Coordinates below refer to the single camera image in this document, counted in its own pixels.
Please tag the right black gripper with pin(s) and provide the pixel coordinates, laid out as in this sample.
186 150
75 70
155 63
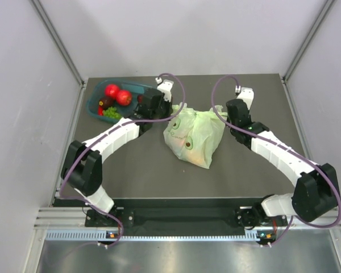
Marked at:
229 120

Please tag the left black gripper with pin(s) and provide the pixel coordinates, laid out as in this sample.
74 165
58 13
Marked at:
167 107

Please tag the green plastic bag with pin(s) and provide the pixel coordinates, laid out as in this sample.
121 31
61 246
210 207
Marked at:
193 136

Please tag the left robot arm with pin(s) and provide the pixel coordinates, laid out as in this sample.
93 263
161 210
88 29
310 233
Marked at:
82 168

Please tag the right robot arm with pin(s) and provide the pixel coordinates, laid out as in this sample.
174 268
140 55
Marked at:
316 189

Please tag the red apple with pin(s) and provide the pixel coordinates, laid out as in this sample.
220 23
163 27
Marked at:
124 97

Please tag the green grape bunch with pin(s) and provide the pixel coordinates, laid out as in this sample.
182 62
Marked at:
112 112

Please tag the dark purple mangosteen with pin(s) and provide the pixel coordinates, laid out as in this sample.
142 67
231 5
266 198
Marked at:
106 102

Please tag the red chili pepper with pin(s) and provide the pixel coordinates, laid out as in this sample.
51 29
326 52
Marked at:
100 111

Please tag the teal plastic basket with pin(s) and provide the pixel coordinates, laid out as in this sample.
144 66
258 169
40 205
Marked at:
134 88

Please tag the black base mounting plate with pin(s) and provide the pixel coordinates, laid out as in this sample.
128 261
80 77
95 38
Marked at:
170 217

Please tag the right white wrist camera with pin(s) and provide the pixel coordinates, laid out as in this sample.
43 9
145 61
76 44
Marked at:
245 94

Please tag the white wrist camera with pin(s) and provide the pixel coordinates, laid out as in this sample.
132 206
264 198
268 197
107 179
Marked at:
165 86
245 94

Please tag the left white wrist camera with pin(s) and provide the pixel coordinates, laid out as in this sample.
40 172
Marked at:
165 86

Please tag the right aluminium frame post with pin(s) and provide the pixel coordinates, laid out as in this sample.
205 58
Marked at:
313 30

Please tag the aluminium frame post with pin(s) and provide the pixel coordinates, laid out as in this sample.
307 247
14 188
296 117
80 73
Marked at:
49 26
313 30

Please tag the left aluminium frame post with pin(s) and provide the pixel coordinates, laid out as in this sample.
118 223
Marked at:
49 26

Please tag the grey slotted cable duct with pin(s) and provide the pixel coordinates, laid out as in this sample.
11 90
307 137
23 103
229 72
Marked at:
106 235

